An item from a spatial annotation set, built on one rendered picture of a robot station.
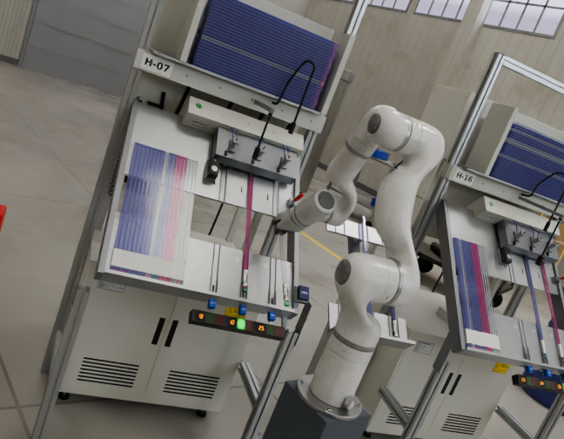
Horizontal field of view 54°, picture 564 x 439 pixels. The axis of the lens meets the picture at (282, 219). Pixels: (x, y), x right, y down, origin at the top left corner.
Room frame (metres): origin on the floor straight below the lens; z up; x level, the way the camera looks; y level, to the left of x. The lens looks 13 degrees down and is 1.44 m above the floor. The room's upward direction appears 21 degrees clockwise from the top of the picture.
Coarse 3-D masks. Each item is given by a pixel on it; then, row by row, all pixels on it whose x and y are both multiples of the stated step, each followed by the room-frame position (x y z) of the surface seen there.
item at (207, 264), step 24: (192, 240) 1.84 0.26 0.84; (192, 264) 1.79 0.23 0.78; (216, 264) 1.83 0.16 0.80; (240, 264) 1.88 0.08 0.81; (264, 264) 1.93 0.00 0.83; (288, 264) 1.99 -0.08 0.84; (216, 288) 1.77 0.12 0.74; (240, 288) 1.82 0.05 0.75; (264, 288) 1.87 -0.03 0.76; (288, 288) 1.92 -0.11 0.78
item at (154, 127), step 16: (144, 112) 2.07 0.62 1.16; (160, 112) 2.11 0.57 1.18; (144, 128) 2.03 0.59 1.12; (160, 128) 2.07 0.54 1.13; (176, 128) 2.10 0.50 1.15; (192, 128) 2.15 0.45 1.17; (144, 144) 1.99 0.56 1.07; (160, 144) 2.02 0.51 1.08; (176, 144) 2.06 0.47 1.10; (192, 144) 2.10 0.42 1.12; (208, 144) 2.14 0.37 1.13; (128, 160) 1.91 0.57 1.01; (224, 176) 2.08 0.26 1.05; (240, 176) 2.12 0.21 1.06; (256, 176) 2.16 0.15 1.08; (208, 192) 2.00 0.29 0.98; (224, 192) 2.04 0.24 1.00; (240, 192) 2.08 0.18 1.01; (256, 192) 2.11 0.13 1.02; (272, 192) 2.16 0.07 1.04; (288, 192) 2.20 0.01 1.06; (256, 208) 2.07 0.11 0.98; (272, 208) 2.11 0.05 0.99
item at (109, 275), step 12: (108, 276) 1.62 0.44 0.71; (120, 276) 1.62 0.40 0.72; (132, 276) 1.63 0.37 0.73; (144, 288) 1.69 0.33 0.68; (156, 288) 1.69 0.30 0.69; (168, 288) 1.69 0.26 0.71; (180, 288) 1.69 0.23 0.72; (192, 288) 1.71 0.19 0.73; (204, 300) 1.76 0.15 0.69; (228, 300) 1.76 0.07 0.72; (240, 300) 1.77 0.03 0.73; (264, 312) 1.85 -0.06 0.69; (276, 312) 1.85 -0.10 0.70; (288, 312) 1.85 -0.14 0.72
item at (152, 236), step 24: (144, 168) 1.91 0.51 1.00; (168, 168) 1.96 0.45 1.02; (192, 168) 2.02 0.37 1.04; (144, 192) 1.85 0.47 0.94; (168, 192) 1.90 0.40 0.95; (192, 192) 1.95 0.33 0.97; (120, 216) 1.75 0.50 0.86; (144, 216) 1.79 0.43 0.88; (168, 216) 1.84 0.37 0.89; (120, 240) 1.69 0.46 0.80; (144, 240) 1.74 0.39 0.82; (168, 240) 1.78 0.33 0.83; (120, 264) 1.65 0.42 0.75; (144, 264) 1.69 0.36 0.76; (168, 264) 1.73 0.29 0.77
